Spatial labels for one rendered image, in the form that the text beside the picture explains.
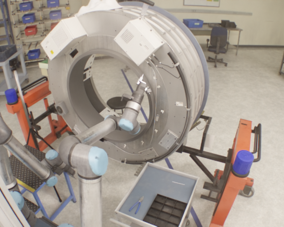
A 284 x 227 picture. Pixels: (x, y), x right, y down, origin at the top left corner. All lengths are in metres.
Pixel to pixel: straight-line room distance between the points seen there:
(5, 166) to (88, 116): 0.95
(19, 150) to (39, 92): 1.38
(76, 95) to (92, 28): 0.69
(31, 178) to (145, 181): 0.99
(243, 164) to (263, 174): 1.66
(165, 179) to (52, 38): 1.40
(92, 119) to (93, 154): 1.25
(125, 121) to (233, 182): 0.80
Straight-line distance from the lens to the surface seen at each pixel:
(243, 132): 1.95
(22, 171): 2.21
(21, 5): 6.25
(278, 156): 3.50
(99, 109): 2.46
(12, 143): 1.42
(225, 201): 1.86
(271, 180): 3.09
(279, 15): 10.01
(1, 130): 1.37
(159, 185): 1.79
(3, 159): 1.62
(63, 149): 1.03
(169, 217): 1.59
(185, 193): 1.76
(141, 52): 1.45
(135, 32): 1.43
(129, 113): 1.37
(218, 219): 2.06
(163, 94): 1.63
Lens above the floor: 2.02
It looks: 32 degrees down
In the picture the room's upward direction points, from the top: straight up
